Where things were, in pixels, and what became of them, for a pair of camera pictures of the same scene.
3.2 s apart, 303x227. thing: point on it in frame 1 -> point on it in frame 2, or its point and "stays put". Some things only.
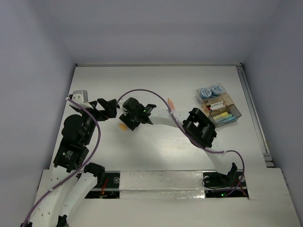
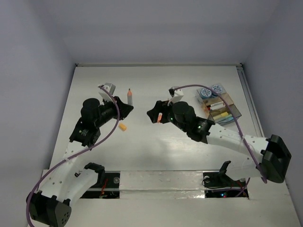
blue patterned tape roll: x=205 y=93 stays put
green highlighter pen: x=225 y=117 stays put
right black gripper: x=131 y=124 -> x=160 y=106
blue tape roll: x=217 y=90 stays put
